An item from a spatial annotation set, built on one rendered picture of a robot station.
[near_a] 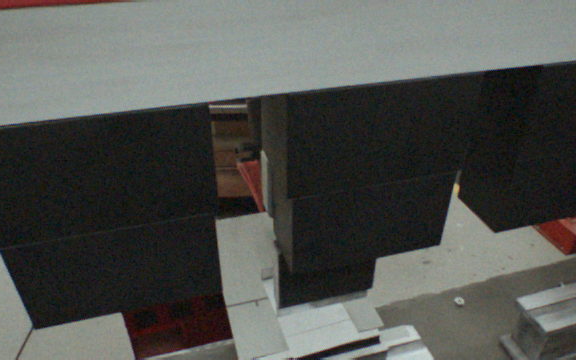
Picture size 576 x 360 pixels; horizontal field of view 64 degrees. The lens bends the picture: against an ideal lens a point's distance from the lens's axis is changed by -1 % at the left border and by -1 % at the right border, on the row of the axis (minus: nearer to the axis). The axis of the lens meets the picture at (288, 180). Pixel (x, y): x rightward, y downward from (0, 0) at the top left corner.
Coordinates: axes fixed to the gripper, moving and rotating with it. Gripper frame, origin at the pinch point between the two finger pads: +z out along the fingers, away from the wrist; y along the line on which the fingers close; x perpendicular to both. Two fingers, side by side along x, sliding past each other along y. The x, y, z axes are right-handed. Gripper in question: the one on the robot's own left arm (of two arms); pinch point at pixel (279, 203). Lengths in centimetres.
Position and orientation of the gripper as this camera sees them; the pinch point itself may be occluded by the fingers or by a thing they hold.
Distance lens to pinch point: 65.3
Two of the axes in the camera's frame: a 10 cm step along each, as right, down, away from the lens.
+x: -2.4, -0.3, 9.7
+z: 1.3, 9.9, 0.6
